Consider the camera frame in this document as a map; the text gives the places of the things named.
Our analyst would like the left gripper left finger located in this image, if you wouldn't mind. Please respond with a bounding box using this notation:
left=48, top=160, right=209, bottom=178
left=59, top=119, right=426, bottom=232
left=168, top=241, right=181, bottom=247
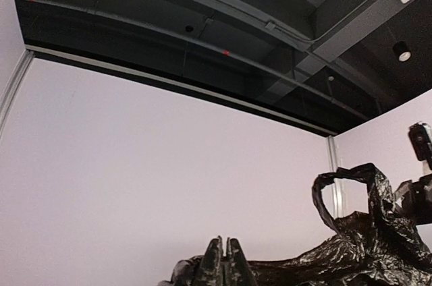
left=192, top=236, right=223, bottom=286

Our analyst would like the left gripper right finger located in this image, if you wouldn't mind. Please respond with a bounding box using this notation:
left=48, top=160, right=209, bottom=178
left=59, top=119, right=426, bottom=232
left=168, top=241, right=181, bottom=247
left=225, top=238, right=257, bottom=286

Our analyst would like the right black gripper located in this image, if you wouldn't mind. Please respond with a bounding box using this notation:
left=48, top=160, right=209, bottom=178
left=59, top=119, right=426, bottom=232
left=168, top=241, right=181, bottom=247
left=394, top=175, right=431, bottom=225

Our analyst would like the black plastic trash bag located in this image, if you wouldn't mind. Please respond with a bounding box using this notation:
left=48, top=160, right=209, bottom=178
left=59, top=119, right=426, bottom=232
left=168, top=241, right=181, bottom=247
left=168, top=163, right=431, bottom=285

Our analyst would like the black ceiling spotlight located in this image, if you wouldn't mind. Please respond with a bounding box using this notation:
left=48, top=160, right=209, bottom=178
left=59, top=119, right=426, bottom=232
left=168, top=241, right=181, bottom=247
left=392, top=41, right=412, bottom=62

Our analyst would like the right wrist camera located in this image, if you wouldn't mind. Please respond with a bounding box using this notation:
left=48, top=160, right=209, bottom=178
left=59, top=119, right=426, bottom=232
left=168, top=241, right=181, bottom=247
left=408, top=122, right=431, bottom=175

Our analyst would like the right aluminium frame post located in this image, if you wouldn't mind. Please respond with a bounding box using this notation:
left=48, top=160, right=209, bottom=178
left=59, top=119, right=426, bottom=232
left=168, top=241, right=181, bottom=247
left=326, top=136, right=345, bottom=217

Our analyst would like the aluminium frame post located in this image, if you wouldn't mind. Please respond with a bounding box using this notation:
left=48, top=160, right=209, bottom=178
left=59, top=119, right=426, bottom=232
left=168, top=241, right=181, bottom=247
left=1, top=50, right=34, bottom=134
left=326, top=136, right=345, bottom=217

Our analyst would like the top aluminium frame rail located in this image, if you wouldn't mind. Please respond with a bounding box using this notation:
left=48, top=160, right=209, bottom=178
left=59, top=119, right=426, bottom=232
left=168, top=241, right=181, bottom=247
left=25, top=44, right=338, bottom=137

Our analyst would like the left aluminium frame post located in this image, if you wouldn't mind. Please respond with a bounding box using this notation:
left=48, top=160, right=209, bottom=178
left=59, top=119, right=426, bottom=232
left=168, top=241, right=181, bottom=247
left=1, top=50, right=34, bottom=134

